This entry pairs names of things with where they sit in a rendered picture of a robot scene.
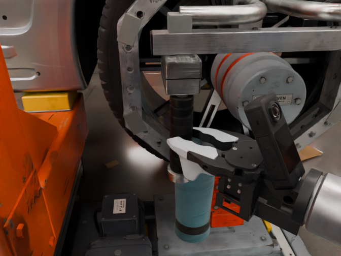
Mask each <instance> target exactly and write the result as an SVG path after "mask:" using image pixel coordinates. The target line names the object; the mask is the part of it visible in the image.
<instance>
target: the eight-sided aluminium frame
mask: <svg viewBox="0 0 341 256"><path fill-rule="evenodd" d="M166 1H167V0H135V1H134V2H133V4H132V5H131V6H130V7H129V8H128V9H126V11H125V13H124V14H123V15H122V16H121V17H120V19H119V20H118V23H117V36H118V37H117V41H118V48H119V59H120V72H121V84H122V96H123V108H124V112H123V117H124V120H125V127H126V128H128V129H129V130H130V131H132V133H133V134H134V135H137V136H138V137H139V138H141V139H142V140H143V141H145V142H146V143H147V144H148V145H150V146H151V147H152V148H154V149H155V150H156V151H158V152H159V153H160V154H162V155H163V156H164V157H165V158H167V159H168V160H169V161H170V159H169V154H170V152H169V145H168V144H167V139H170V137H169V131H168V130H167V129H165V128H164V127H163V126H162V125H161V124H159V123H158V122H157V121H156V120H155V119H153V118H152V117H151V116H150V115H149V114H147V113H146V112H145V111H144V110H143V109H142V101H141V82H140V62H139V43H138V32H139V31H140V30H141V29H142V28H143V27H144V26H145V25H146V24H147V22H148V21H149V20H150V19H151V18H152V17H153V16H154V15H155V14H156V13H157V11H158V10H159V9H160V8H161V7H162V6H163V5H164V4H165V3H166ZM138 11H142V14H138V13H137V12H138ZM340 120H341V50H332V53H331V57H330V61H329V65H328V69H327V72H326V76H325V80H324V84H323V88H322V91H321V95H320V99H319V101H318V102H317V103H316V104H314V105H313V106H312V107H311V108H310V109H308V110H307V111H306V112H305V113H303V114H302V115H301V116H300V117H299V118H297V119H296V120H295V121H294V122H292V123H291V124H290V125H289V126H288V128H289V130H290V133H291V136H292V138H293V141H294V143H295V146H296V149H297V151H298V152H300V151H301V150H302V149H304V148H305V147H306V146H307V145H309V144H310V143H311V142H313V141H314V140H315V139H316V138H318V137H319V136H320V135H321V134H323V133H324V132H325V131H327V130H328V129H329V128H331V127H332V126H333V125H334V124H338V122H339V121H340Z"/></svg>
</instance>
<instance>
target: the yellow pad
mask: <svg viewBox="0 0 341 256"><path fill-rule="evenodd" d="M77 96H78V93H77V90H70V91H43V92H26V93H25V94H24V96H23V97H22V102H23V106H24V111H25V112H27V113H36V112H59V111H70V110H72V108H73V105H74V103H75V101H76V99H77Z"/></svg>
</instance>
